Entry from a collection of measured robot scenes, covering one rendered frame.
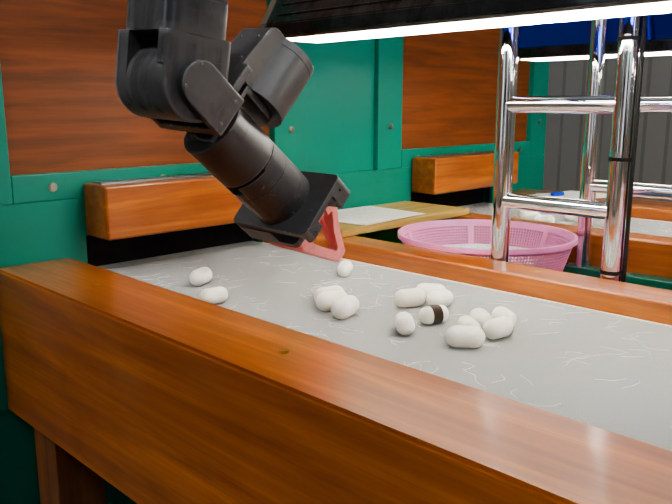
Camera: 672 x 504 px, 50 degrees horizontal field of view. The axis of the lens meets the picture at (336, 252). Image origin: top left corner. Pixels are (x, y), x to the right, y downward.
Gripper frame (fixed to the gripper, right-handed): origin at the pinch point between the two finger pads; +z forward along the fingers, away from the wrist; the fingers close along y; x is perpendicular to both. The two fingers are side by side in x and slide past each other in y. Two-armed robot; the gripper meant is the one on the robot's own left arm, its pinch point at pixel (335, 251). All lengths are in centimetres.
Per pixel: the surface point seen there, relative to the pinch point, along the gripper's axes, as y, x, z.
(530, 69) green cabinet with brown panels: 41, -86, 66
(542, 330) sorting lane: -16.1, -2.9, 14.6
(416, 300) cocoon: -2.4, -1.7, 12.0
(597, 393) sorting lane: -27.2, 4.5, 5.8
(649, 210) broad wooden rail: 5, -55, 73
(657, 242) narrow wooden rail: -11, -33, 46
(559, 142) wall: 70, -118, 135
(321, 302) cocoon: 3.7, 3.7, 5.3
